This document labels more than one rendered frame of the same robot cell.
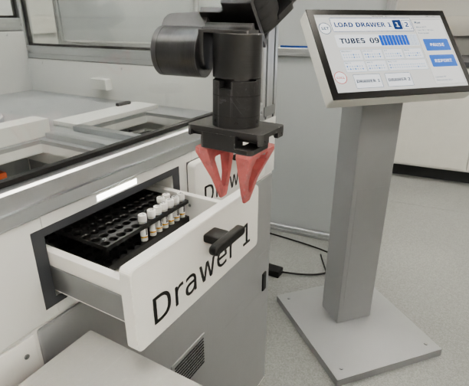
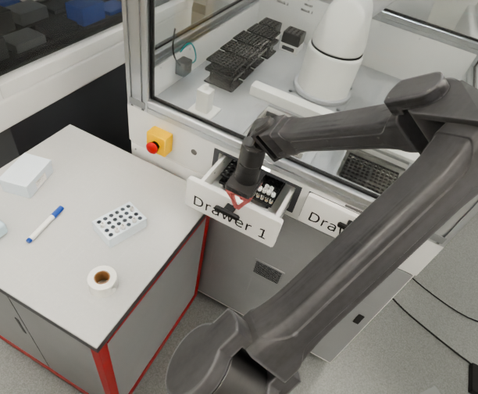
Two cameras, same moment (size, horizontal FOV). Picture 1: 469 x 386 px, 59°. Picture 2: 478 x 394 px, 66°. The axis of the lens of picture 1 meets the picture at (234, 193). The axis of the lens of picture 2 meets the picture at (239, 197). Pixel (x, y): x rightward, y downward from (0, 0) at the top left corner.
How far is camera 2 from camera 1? 0.86 m
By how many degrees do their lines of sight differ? 65
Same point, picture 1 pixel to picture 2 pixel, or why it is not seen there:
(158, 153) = (290, 171)
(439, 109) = not seen: outside the picture
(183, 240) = (215, 193)
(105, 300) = not seen: hidden behind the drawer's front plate
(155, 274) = (197, 189)
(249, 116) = (237, 176)
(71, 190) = (235, 148)
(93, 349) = not seen: hidden behind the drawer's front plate
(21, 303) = (203, 163)
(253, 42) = (244, 151)
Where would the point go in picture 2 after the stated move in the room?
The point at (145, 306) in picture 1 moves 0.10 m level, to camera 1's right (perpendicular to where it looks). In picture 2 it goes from (190, 194) to (190, 220)
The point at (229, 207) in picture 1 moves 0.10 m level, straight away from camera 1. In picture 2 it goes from (250, 210) to (286, 212)
